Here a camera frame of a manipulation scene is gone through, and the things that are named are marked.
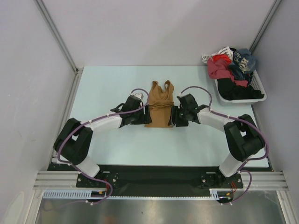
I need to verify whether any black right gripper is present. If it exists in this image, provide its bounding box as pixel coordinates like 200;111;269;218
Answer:
168;105;189;127

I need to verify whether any tan ribbed tank top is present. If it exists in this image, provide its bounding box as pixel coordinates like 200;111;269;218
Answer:
145;80;174;128

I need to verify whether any blue printed garment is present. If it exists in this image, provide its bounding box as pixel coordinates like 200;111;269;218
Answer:
228;49;257;83

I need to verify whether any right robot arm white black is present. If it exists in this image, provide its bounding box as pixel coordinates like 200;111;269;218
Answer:
171;94;265;187

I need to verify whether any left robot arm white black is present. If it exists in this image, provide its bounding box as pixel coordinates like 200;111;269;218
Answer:
53;93;151;187

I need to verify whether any pink garment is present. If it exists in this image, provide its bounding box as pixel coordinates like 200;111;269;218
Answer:
207;58;234;81

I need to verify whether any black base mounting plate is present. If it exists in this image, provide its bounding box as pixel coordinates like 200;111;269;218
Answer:
46;163;243;196

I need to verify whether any red garment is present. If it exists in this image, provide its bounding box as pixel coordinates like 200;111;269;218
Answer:
212;54;232;63

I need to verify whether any white black printed garment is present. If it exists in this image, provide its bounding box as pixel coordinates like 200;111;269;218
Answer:
201;47;234;63

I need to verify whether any grey plastic laundry basket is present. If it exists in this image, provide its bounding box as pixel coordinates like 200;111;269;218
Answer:
214;70;267;105

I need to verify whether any left side aluminium rail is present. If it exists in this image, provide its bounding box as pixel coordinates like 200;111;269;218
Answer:
56;67;84;137

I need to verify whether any white slotted cable duct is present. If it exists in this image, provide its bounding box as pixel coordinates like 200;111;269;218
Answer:
43;189;232;200

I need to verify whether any front aluminium frame rail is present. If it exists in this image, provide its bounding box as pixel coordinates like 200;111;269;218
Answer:
33;171;288;191

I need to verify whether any right aluminium frame post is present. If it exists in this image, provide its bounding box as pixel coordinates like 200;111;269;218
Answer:
249;0;284;53

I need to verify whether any aluminium frame post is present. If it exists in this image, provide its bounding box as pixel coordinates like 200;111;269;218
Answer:
249;0;284;53
34;0;78;74

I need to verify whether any left aluminium frame post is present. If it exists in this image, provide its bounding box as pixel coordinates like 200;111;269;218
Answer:
34;0;78;74

